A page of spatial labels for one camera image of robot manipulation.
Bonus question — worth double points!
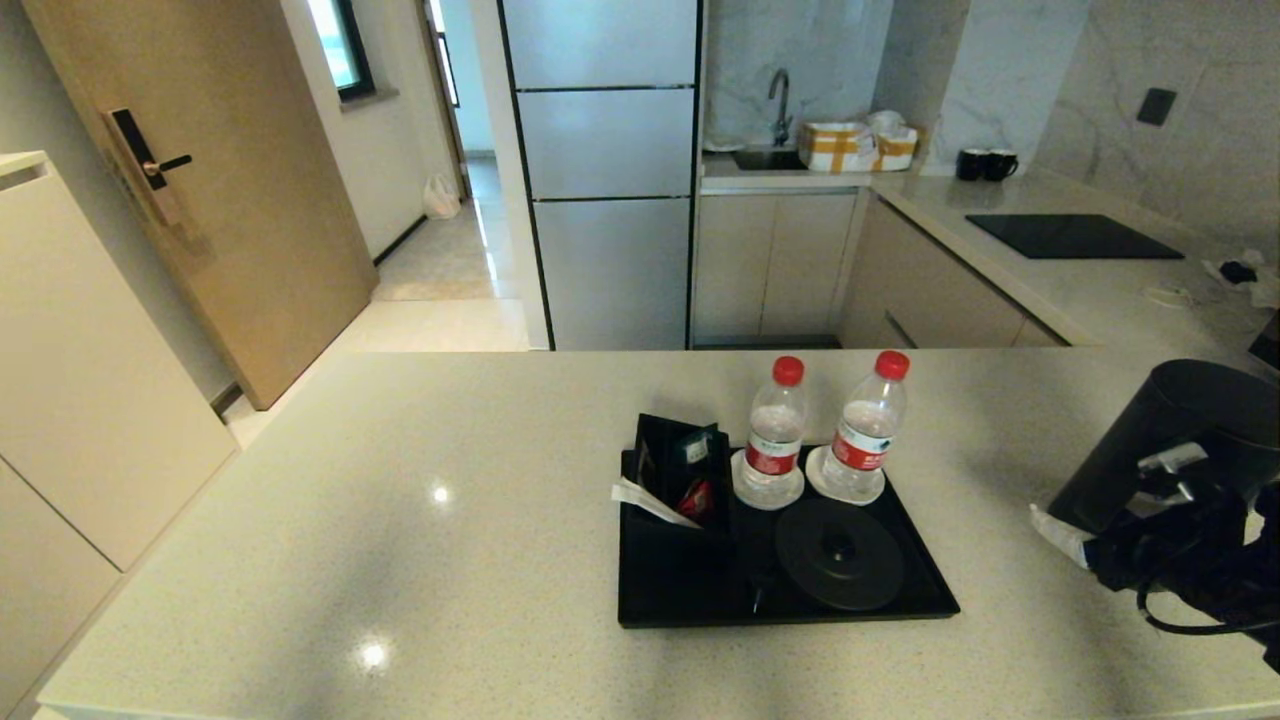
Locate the black electric kettle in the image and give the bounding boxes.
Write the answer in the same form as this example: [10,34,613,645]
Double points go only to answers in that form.
[1048,360,1280,536]

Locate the clear water bottle red cap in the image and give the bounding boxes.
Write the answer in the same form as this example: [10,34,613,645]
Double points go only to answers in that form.
[822,350,911,501]
[737,356,807,506]

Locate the black round kettle base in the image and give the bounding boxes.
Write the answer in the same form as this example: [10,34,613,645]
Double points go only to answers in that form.
[775,497,906,612]

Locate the green tea packet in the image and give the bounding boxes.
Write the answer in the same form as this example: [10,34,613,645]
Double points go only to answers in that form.
[672,425,719,466]

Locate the dark flat device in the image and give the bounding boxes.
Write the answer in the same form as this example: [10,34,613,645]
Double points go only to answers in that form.
[1247,308,1280,373]

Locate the round white coaster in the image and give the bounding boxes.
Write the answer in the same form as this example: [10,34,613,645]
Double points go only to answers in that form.
[730,448,806,512]
[805,445,886,506]

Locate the beige counter base cabinet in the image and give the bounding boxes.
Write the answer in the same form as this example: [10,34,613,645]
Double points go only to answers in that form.
[838,194,1069,349]

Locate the white crumpled cloth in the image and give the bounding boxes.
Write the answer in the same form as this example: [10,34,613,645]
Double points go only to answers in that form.
[1202,247,1280,309]

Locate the black induction cooktop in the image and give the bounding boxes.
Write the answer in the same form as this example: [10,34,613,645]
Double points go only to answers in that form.
[966,213,1186,261]

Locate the black rectangular tray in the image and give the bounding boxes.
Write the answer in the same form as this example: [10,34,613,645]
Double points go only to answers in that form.
[617,443,961,629]

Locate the beige sink base cabinet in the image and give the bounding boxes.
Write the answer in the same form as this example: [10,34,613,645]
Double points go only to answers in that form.
[692,189,863,349]

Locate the black organizer box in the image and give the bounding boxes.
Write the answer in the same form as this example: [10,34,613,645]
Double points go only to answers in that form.
[633,413,738,546]

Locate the cardboard box yellow tape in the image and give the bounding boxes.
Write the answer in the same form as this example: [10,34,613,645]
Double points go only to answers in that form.
[797,110,919,174]

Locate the steel sink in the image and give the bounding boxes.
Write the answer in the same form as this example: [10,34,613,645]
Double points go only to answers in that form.
[730,147,809,172]

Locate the dark kitchen faucet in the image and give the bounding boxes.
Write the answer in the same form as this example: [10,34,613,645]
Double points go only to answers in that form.
[767,68,794,147]

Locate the silver refrigerator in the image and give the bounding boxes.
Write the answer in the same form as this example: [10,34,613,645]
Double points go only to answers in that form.
[498,0,701,351]

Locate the white plastic bag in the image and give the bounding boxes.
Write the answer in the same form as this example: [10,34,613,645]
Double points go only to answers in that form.
[422,174,463,220]

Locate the dark framed window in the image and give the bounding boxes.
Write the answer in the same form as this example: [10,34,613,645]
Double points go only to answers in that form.
[305,0,379,105]

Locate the wooden door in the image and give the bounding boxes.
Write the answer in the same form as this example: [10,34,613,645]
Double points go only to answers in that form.
[22,0,379,411]

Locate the white tall cabinet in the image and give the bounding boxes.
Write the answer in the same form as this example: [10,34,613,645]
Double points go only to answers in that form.
[0,151,241,720]

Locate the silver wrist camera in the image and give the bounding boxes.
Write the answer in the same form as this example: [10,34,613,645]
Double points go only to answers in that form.
[1137,443,1213,504]

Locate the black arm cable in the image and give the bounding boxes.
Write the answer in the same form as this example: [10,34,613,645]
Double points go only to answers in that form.
[1138,580,1280,637]

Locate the black door lock handle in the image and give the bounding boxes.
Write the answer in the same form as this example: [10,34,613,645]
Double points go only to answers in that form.
[102,107,193,228]

